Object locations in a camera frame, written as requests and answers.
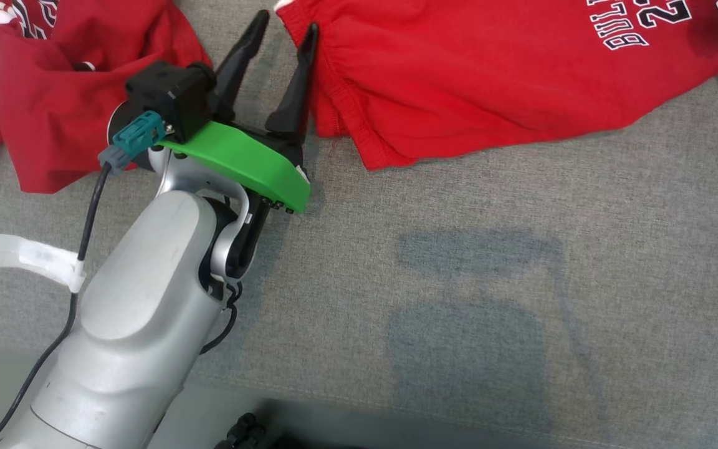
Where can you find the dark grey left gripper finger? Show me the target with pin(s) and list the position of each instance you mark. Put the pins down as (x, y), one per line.
(296, 93)
(234, 68)

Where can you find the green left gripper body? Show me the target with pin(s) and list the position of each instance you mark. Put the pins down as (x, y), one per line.
(247, 159)

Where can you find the red basketball shorts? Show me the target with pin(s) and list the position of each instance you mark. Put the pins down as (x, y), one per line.
(459, 81)

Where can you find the red white-sleeved basketball jersey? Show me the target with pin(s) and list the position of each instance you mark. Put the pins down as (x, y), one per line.
(41, 125)

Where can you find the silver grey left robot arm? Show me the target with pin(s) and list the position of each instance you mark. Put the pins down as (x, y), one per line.
(134, 312)

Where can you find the grey fabric sofa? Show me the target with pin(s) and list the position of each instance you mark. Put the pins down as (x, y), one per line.
(459, 280)

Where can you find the translucent white tape tag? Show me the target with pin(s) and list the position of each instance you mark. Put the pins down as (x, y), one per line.
(16, 255)

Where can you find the black robot waist part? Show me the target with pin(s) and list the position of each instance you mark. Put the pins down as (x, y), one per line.
(240, 433)

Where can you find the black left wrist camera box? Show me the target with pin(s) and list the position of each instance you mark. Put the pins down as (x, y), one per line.
(172, 93)

